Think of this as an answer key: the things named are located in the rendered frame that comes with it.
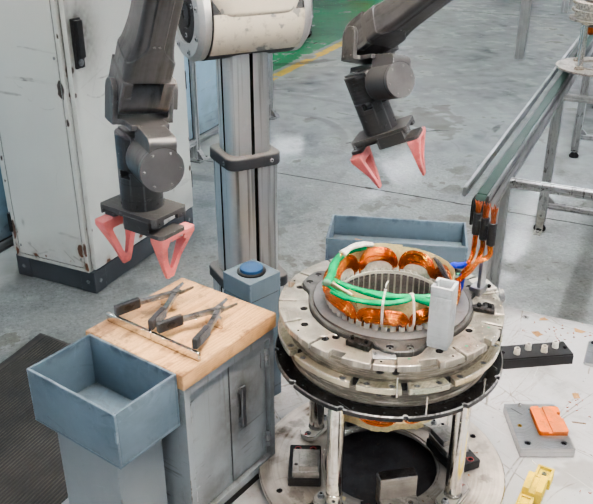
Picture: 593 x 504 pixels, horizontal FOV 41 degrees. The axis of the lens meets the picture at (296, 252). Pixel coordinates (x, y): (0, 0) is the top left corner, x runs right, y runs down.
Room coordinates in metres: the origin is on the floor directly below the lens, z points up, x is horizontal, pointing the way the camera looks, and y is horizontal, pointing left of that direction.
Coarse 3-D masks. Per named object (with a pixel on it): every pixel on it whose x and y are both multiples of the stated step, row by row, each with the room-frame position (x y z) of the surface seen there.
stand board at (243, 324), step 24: (168, 288) 1.08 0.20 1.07; (144, 312) 1.01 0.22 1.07; (168, 312) 1.01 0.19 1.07; (192, 312) 1.01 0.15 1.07; (240, 312) 1.01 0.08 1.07; (264, 312) 1.01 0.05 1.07; (120, 336) 0.94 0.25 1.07; (168, 336) 0.94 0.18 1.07; (192, 336) 0.94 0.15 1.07; (216, 336) 0.94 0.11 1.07; (240, 336) 0.94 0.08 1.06; (168, 360) 0.88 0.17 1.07; (192, 360) 0.88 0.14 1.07; (216, 360) 0.90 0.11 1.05; (192, 384) 0.86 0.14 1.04
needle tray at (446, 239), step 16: (336, 224) 1.37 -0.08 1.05; (352, 224) 1.36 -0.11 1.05; (368, 224) 1.36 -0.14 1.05; (384, 224) 1.35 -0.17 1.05; (400, 224) 1.35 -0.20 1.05; (416, 224) 1.34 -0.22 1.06; (432, 224) 1.34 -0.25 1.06; (448, 224) 1.33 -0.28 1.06; (464, 224) 1.32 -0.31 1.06; (336, 240) 1.26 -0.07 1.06; (352, 240) 1.26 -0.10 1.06; (368, 240) 1.25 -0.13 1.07; (384, 240) 1.34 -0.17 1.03; (400, 240) 1.34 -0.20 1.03; (416, 240) 1.34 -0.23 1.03; (432, 240) 1.34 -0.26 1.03; (448, 240) 1.33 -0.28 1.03; (464, 240) 1.28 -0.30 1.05; (448, 256) 1.23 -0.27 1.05; (464, 256) 1.23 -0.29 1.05
